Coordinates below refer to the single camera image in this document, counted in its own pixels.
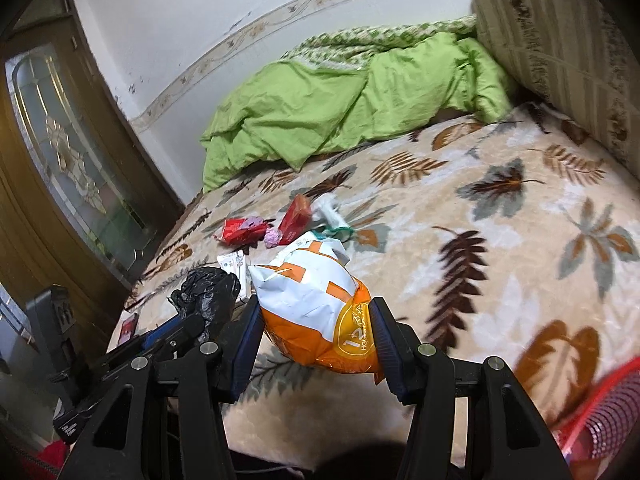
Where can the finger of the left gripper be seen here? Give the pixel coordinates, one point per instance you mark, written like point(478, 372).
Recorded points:
point(172, 335)

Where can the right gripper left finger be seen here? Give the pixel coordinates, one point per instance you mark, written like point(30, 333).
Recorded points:
point(158, 412)

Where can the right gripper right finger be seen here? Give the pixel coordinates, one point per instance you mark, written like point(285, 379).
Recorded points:
point(471, 420)

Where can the black plastic bag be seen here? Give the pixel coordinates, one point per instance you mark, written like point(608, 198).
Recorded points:
point(211, 293)

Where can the white medicine box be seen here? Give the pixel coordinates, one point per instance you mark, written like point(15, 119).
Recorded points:
point(235, 263)

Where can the torn red paper box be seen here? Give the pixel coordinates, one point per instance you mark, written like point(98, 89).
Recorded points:
point(236, 232)

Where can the orange white snack bag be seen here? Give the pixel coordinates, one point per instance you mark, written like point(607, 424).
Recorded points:
point(316, 312)

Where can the red cigarette pack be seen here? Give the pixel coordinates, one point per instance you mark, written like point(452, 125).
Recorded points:
point(295, 220)

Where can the white sock green cuff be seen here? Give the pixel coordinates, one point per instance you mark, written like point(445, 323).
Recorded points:
point(326, 220)

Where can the purple wrapper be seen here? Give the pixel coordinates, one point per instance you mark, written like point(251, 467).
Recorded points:
point(272, 237)

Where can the smartphone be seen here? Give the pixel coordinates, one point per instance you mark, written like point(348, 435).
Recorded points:
point(128, 329)

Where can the red plastic basket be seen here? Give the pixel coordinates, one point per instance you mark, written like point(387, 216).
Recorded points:
point(600, 426)

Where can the wooden glass door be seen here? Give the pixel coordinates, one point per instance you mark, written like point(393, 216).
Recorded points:
point(82, 204)

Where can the leaf pattern fleece blanket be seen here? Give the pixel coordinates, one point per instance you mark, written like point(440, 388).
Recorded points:
point(519, 239)

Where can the green quilt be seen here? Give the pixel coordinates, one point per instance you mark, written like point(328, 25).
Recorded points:
point(338, 90)

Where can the striped floral headboard cushion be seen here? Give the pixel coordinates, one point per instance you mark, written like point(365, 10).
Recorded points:
point(573, 55)

